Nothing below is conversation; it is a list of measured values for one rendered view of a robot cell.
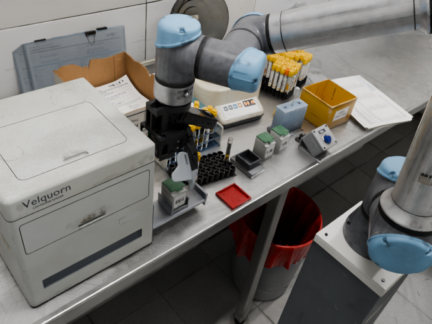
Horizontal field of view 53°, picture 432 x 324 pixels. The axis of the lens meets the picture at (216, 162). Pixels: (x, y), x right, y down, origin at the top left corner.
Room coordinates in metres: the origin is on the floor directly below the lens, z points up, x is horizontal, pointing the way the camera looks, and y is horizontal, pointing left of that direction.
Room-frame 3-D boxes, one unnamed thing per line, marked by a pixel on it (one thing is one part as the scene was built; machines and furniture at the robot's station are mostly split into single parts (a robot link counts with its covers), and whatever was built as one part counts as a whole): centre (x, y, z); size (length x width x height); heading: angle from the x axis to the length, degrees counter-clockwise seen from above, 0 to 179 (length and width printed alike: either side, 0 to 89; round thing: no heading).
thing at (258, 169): (0.95, -0.09, 0.89); 0.09 x 0.05 x 0.04; 47
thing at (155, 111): (0.69, 0.11, 1.16); 0.09 x 0.08 x 0.12; 137
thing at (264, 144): (1.01, -0.13, 0.91); 0.05 x 0.04 x 0.07; 47
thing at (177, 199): (0.71, 0.09, 0.95); 0.05 x 0.04 x 0.06; 47
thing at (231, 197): (0.81, -0.06, 0.88); 0.07 x 0.07 x 0.01; 47
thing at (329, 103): (1.27, -0.33, 0.93); 0.13 x 0.13 x 0.10; 43
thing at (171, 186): (0.71, 0.09, 0.98); 0.05 x 0.04 x 0.01; 47
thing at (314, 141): (1.08, -0.28, 0.92); 0.13 x 0.07 x 0.08; 47
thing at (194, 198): (0.70, 0.10, 0.92); 0.21 x 0.07 x 0.05; 137
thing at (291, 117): (1.15, -0.20, 0.92); 0.10 x 0.07 x 0.10; 132
